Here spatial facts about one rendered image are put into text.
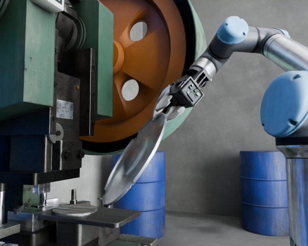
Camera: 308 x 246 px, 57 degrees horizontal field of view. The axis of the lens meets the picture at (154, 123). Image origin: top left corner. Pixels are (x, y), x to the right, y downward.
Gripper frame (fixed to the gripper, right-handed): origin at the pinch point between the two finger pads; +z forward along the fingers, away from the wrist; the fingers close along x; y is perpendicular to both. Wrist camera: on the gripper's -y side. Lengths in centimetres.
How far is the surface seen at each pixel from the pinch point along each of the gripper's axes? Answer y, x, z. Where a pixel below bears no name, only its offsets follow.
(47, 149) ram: -9.9, -13.8, 25.4
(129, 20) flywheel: -34, -26, -37
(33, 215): -12.2, -3.3, 39.8
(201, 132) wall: -243, 147, -161
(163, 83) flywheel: -19.5, -0.7, -22.0
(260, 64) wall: -179, 119, -259
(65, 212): -7.7, 1.2, 34.0
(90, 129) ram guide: -15.9, -8.4, 11.7
